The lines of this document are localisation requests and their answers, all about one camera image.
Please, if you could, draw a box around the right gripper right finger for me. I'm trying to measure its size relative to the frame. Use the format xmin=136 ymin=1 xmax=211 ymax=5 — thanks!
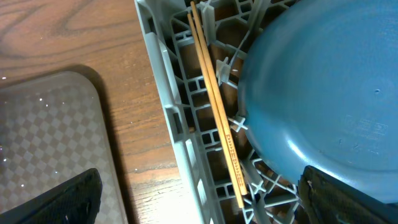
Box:
xmin=298 ymin=166 xmax=397 ymax=224

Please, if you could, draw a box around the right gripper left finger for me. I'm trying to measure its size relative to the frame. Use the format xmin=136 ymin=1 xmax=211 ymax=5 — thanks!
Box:
xmin=1 ymin=168 xmax=103 ymax=224

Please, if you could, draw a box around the wooden chopstick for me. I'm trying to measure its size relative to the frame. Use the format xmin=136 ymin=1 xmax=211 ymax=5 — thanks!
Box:
xmin=187 ymin=13 xmax=244 ymax=208
xmin=190 ymin=1 xmax=248 ymax=195

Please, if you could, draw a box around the dark blue plate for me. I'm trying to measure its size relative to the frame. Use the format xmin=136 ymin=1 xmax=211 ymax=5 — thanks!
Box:
xmin=238 ymin=0 xmax=397 ymax=203

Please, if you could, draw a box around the grey dishwasher rack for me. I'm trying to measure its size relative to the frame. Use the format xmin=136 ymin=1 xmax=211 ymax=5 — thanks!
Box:
xmin=136 ymin=1 xmax=310 ymax=223

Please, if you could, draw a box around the brown serving tray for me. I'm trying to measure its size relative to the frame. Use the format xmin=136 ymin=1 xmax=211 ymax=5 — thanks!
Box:
xmin=1 ymin=72 xmax=127 ymax=223

